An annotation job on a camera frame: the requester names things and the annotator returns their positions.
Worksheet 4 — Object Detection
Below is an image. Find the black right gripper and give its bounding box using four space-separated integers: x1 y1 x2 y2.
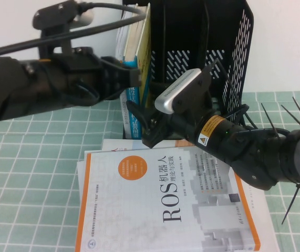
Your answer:
126 100 191 149

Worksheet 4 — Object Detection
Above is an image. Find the white book with orange spine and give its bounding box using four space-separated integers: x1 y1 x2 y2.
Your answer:
115 3 137 139

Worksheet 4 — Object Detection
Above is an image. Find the thick grey camera cable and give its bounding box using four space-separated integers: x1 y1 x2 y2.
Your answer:
0 2 147 60

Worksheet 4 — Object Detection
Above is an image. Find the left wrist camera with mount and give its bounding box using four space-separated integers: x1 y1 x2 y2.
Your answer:
32 0 96 30

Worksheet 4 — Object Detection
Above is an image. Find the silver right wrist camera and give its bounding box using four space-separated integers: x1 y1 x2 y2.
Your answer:
154 68 211 115

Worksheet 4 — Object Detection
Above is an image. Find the black mesh book holder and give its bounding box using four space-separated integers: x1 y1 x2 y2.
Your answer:
120 0 255 140

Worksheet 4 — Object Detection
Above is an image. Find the white orange ROS book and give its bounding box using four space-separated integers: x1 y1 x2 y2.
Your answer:
74 146 262 252

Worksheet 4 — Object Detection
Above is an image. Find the green checked tablecloth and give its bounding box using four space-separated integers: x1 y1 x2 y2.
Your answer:
0 90 300 252

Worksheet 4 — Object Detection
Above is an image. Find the plain white book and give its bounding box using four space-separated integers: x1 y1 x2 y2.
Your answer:
76 138 281 252

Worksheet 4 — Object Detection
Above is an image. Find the yellow teal hardcover book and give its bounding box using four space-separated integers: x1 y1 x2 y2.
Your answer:
122 3 152 139

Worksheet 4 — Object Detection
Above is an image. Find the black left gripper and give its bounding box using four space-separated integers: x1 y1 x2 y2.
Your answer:
44 46 143 107

